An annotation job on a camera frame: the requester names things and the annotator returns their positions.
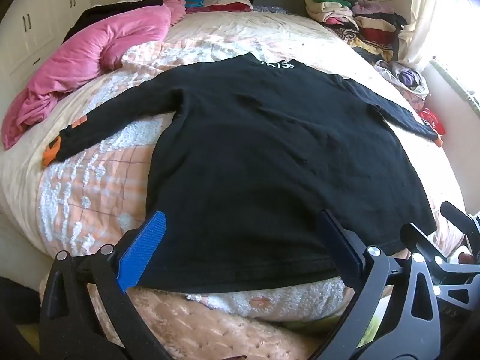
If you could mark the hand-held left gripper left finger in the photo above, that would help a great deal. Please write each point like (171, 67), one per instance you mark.
(142, 247)

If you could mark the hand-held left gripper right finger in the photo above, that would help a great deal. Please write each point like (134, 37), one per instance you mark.
(339, 247)

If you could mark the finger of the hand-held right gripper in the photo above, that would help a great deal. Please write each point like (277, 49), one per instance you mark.
(427, 242)
(459, 215)

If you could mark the black long-sleeve shirt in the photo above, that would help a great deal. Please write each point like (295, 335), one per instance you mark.
(262, 165)

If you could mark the plastic bag with clothes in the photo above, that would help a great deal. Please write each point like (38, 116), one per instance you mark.
(403, 77)

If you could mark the stack of folded clothes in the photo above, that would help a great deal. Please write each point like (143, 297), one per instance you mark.
(371, 26)

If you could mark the peach plaid blanket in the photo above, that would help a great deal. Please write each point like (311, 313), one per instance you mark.
(93, 195)

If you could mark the red garment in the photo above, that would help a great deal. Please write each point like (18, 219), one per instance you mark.
(431, 120)

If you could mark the fluffy peach blanket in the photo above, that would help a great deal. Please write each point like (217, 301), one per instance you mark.
(210, 330)

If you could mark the window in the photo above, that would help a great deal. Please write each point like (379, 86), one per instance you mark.
(461, 26)

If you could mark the pink duvet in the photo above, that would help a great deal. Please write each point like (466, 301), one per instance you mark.
(93, 52)

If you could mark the cream curtain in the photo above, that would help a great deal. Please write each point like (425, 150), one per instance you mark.
(423, 15)

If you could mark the black cloth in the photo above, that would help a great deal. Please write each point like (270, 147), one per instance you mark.
(101, 13)

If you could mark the white wardrobe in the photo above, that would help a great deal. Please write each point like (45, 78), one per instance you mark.
(33, 18)

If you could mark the red folded cloth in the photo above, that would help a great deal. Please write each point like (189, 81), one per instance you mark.
(228, 6)

